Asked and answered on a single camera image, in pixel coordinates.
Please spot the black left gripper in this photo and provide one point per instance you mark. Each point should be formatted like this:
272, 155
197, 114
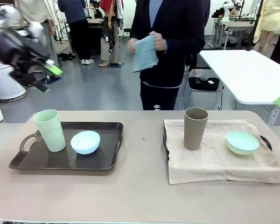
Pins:
11, 51

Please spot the tall taupe cup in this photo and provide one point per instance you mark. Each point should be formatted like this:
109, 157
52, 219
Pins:
194, 130

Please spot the teal cloth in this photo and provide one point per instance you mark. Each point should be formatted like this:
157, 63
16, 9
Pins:
145, 53

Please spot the person's right forearm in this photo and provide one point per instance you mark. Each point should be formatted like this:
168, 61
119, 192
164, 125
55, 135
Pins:
140, 35

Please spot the person's left forearm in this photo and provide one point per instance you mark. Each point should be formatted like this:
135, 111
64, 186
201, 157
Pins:
186, 45

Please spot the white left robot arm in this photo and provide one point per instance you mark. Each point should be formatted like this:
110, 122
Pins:
9, 12

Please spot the small white robot arm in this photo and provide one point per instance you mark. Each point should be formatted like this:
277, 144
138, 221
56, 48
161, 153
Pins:
226, 9

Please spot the blue floor mat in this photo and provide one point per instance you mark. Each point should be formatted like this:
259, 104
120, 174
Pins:
52, 79

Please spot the dark brown tray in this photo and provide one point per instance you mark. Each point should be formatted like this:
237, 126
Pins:
49, 161

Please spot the beige cloth mat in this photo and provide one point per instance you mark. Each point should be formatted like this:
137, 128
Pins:
212, 163

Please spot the person's right hand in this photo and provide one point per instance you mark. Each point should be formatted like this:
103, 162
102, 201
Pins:
132, 46

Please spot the person's left hand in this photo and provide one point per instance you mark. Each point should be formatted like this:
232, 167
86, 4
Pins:
160, 43

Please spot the white cylindrical appliance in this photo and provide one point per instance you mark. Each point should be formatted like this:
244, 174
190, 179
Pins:
4, 81

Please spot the white table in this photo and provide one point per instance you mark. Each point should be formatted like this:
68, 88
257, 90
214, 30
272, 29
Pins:
245, 74

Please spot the figure in beige coat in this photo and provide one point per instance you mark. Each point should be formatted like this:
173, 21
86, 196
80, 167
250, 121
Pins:
47, 28

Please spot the tall light green cup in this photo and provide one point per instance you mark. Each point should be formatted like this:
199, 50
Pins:
51, 133

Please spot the bystander in navy top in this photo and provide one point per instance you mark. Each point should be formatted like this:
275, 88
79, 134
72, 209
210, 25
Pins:
77, 28

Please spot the light green bowl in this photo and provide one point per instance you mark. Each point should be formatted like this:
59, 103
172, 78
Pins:
241, 144

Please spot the figure in red top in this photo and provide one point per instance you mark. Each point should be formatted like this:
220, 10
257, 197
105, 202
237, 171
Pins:
108, 35

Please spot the pale blue bowl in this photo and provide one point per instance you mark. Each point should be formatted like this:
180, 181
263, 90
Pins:
85, 144

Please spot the black chair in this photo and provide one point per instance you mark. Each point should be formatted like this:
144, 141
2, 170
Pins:
204, 85

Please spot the black tripod pole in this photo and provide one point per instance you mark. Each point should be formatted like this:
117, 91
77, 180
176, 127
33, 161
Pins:
253, 25

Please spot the small grey cup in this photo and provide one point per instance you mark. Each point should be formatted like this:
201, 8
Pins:
203, 78

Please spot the figure in yellow garment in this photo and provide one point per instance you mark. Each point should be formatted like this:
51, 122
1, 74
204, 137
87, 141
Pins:
271, 16

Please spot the grey workbench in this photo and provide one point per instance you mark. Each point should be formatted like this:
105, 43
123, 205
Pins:
233, 26

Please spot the person in dark suit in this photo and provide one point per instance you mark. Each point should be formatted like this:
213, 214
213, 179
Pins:
168, 18

